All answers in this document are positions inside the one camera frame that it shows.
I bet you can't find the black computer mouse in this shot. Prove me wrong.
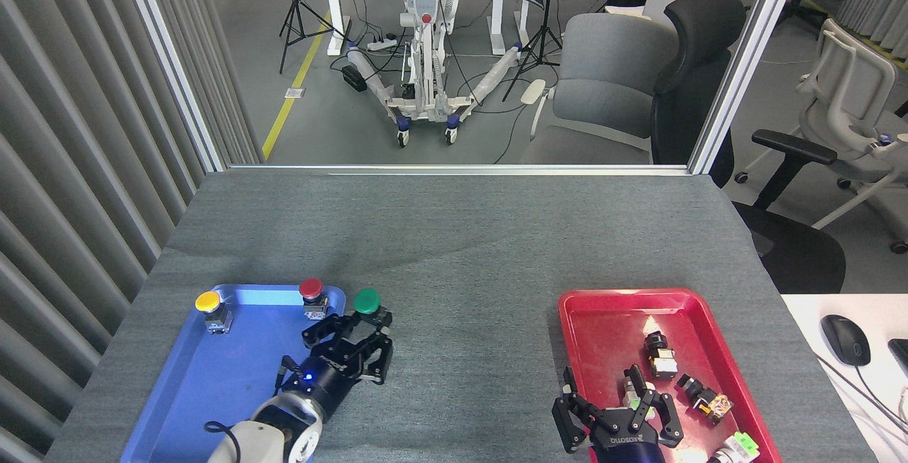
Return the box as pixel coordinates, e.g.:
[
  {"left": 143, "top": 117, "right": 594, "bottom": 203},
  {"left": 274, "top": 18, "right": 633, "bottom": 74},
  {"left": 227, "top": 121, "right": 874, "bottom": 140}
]
[{"left": 821, "top": 314, "right": 872, "bottom": 367}]

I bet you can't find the yellow push button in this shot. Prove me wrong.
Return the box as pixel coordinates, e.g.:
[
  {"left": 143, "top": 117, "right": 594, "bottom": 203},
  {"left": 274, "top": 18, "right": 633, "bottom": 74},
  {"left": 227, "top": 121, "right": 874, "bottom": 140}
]
[{"left": 195, "top": 291, "right": 233, "bottom": 335}]

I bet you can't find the black knob white switch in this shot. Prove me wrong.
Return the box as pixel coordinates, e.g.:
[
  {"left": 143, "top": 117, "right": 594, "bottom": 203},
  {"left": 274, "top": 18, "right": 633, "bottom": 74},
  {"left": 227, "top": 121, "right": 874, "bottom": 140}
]
[{"left": 643, "top": 332, "right": 679, "bottom": 379}]

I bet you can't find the black flat device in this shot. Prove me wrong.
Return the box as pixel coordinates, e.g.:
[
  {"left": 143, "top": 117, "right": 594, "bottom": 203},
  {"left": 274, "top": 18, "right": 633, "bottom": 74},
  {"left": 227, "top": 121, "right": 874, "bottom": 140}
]
[{"left": 887, "top": 338, "right": 908, "bottom": 379}]

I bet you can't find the black tripod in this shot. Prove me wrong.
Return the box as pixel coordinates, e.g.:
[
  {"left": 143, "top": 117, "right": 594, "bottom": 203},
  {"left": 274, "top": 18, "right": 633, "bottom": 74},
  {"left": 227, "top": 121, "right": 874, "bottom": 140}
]
[
  {"left": 502, "top": 0, "right": 565, "bottom": 103},
  {"left": 279, "top": 0, "right": 349, "bottom": 74}
]

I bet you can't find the silver switch with green block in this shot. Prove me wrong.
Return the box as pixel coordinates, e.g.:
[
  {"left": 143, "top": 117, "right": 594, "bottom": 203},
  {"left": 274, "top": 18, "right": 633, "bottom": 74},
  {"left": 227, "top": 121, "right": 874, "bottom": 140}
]
[{"left": 708, "top": 431, "right": 761, "bottom": 463}]

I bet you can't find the black switch with amber block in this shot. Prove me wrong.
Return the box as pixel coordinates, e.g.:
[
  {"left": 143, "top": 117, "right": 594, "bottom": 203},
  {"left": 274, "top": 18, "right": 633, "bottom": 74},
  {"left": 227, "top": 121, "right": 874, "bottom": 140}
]
[{"left": 677, "top": 374, "right": 734, "bottom": 425}]

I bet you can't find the silver frame post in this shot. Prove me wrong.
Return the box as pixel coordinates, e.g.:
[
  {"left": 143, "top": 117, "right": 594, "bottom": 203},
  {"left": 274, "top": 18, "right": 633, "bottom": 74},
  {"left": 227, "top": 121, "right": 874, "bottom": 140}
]
[
  {"left": 687, "top": 0, "right": 809, "bottom": 175},
  {"left": 116, "top": 0, "right": 228, "bottom": 174}
]

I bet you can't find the silver switch with green label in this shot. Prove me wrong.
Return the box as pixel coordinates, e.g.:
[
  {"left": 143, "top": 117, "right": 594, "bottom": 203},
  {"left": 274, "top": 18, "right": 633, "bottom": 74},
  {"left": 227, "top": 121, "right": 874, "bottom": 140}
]
[{"left": 622, "top": 369, "right": 657, "bottom": 415}]

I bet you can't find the silver frame crossbar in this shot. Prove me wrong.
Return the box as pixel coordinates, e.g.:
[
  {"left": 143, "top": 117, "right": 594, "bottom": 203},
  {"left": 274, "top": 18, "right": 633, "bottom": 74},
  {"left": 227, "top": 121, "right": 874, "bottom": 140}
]
[{"left": 226, "top": 163, "right": 693, "bottom": 177}]

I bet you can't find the white side table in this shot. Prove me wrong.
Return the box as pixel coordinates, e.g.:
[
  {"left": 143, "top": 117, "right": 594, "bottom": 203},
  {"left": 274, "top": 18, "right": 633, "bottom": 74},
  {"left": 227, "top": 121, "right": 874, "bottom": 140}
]
[{"left": 780, "top": 294, "right": 908, "bottom": 463}]

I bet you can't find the white mesh office chair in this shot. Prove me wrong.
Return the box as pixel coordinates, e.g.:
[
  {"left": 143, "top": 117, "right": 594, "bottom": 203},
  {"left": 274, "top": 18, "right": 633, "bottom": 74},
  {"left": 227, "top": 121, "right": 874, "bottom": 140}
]
[{"left": 733, "top": 18, "right": 908, "bottom": 255}]

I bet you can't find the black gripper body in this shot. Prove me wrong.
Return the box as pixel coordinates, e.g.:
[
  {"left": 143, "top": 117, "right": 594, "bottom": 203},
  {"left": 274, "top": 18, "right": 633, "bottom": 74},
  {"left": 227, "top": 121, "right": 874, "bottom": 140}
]
[
  {"left": 294, "top": 340, "right": 370, "bottom": 408},
  {"left": 591, "top": 408, "right": 669, "bottom": 463}
]

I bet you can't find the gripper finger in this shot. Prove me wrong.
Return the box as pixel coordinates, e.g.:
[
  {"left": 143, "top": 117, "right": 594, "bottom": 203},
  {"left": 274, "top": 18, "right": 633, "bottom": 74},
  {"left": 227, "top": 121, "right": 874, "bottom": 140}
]
[
  {"left": 354, "top": 320, "right": 395, "bottom": 386},
  {"left": 302, "top": 312, "right": 360, "bottom": 352},
  {"left": 552, "top": 367, "right": 604, "bottom": 454},
  {"left": 629, "top": 364, "right": 686, "bottom": 448}
]

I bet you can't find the blue plastic tray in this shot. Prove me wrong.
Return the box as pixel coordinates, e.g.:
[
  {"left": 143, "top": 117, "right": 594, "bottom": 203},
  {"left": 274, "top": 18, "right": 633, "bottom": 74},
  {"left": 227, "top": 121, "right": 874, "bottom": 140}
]
[{"left": 119, "top": 284, "right": 347, "bottom": 463}]

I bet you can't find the red push button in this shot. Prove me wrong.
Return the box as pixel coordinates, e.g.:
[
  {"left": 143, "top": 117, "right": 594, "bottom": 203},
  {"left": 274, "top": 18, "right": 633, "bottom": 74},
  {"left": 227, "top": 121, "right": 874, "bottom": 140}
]
[{"left": 299, "top": 278, "right": 330, "bottom": 320}]

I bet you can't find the black mouse cable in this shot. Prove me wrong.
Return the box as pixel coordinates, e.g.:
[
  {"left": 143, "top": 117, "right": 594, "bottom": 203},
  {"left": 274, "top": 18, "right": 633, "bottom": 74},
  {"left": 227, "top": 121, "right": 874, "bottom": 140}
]
[{"left": 812, "top": 353, "right": 908, "bottom": 444}]

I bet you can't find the green push button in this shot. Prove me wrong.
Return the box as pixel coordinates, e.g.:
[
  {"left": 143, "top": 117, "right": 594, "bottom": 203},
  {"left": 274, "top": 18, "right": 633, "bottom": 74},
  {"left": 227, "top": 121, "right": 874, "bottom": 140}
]
[{"left": 353, "top": 288, "right": 393, "bottom": 329}]

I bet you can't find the white desk leg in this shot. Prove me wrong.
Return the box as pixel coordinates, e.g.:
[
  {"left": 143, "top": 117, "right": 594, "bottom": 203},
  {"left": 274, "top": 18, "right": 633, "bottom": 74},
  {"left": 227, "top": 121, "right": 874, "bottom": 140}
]
[
  {"left": 489, "top": 0, "right": 530, "bottom": 57},
  {"left": 324, "top": 0, "right": 353, "bottom": 57}
]

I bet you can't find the black office chair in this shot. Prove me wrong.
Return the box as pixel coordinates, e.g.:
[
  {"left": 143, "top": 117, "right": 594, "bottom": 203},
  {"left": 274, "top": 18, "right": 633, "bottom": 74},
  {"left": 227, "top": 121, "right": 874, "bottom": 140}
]
[{"left": 650, "top": 0, "right": 847, "bottom": 295}]

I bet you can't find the red plastic tray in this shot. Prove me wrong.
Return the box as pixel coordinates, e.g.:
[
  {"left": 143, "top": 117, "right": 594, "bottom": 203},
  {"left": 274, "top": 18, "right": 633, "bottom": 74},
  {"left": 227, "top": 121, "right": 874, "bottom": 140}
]
[{"left": 558, "top": 288, "right": 783, "bottom": 463}]

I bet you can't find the grey office chair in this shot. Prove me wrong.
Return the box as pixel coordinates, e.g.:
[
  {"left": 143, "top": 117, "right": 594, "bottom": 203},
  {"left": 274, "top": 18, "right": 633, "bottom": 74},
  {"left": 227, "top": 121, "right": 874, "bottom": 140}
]
[{"left": 519, "top": 13, "right": 680, "bottom": 165}]

